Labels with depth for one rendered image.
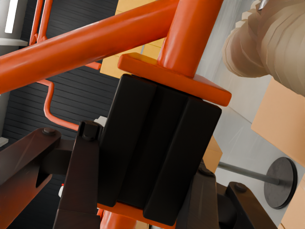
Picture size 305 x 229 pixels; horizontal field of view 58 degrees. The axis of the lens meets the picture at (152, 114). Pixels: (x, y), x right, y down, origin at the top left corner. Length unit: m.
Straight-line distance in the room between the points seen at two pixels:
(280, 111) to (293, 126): 0.04
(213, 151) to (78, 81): 9.66
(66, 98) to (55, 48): 11.17
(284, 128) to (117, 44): 0.19
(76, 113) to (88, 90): 1.04
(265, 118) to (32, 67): 0.25
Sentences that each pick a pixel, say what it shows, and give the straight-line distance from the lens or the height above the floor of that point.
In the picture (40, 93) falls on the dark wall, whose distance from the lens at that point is 11.71.
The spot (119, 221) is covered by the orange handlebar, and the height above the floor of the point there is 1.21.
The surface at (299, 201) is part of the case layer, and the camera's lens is 1.20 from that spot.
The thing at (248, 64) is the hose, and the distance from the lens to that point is 0.20.
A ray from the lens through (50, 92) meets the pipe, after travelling 8.73.
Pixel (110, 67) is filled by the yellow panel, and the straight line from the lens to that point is 7.54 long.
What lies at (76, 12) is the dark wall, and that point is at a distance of 11.13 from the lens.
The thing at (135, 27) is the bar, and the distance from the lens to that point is 0.17.
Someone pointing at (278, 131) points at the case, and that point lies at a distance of 0.31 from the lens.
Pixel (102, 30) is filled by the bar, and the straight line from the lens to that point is 0.17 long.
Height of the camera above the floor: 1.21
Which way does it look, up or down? 3 degrees down
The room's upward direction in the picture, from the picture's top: 73 degrees counter-clockwise
